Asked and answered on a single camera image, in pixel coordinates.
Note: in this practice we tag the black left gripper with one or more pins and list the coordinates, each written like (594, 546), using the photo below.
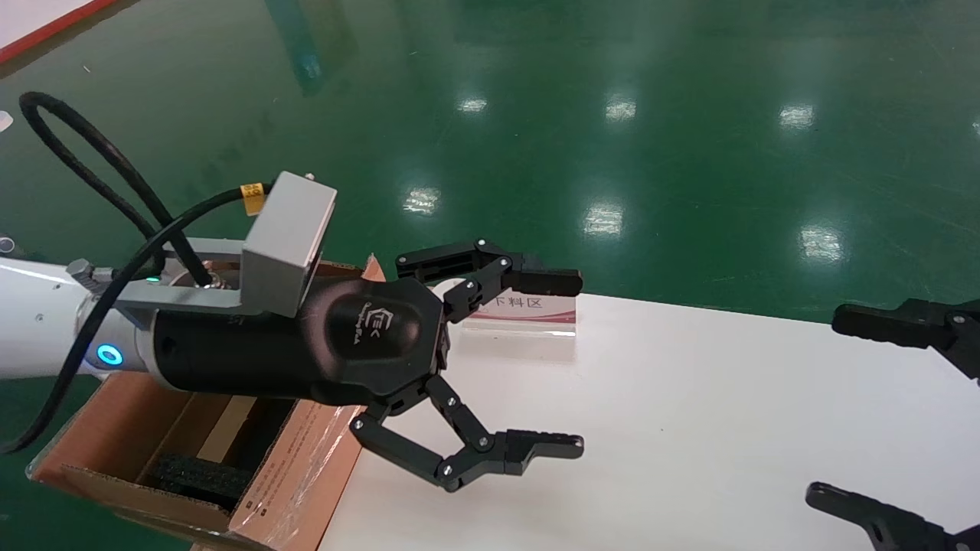
(344, 344)

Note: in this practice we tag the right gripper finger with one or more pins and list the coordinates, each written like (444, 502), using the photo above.
(896, 528)
(919, 329)

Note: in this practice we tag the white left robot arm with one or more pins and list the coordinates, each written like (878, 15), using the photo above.
(38, 321)

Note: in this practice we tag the large cardboard box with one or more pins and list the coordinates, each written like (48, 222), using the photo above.
(306, 459)

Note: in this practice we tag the acrylic sign with red print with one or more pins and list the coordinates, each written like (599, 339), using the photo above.
(536, 314)

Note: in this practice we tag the black foam insert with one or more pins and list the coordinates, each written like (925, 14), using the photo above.
(199, 478)

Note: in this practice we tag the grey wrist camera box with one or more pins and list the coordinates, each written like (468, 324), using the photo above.
(287, 237)

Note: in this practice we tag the silver camera mounting bracket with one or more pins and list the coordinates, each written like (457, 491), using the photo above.
(184, 298)

